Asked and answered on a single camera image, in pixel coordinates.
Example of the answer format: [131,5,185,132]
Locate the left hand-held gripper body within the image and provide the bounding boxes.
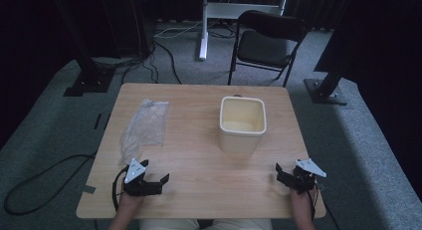
[122,157,163,197]

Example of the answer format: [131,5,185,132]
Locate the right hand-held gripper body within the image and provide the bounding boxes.
[284,157,327,195]

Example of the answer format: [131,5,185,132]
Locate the clear plastic bag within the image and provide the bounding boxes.
[117,98,170,167]

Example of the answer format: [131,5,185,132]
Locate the cream plastic bin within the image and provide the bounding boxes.
[218,96,269,155]

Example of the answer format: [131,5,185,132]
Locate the person's right hand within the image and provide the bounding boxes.
[290,185,317,215]

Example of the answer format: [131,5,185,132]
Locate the person's left hand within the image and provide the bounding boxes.
[116,191,145,215]

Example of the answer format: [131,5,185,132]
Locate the black floor tape strips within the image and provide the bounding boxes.
[93,113,111,130]

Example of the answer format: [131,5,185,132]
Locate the black folding chair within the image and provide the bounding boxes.
[227,9,309,89]

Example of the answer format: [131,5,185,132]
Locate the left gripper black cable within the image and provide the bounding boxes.
[111,165,129,213]

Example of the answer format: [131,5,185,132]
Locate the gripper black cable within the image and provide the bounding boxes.
[111,165,129,213]
[308,180,340,230]

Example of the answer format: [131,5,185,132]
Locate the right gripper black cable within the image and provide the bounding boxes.
[308,180,340,230]

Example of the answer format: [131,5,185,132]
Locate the black stand with base plate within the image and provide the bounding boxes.
[49,0,115,98]
[304,0,356,107]

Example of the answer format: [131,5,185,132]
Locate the long black floor cable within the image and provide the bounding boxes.
[2,151,99,217]

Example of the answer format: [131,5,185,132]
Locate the thin black floor cables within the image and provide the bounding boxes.
[120,40,183,86]

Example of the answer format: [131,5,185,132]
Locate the white metal desk frame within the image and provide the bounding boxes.
[198,0,291,62]

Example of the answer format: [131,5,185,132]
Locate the white floor cable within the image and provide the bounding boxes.
[154,19,204,39]

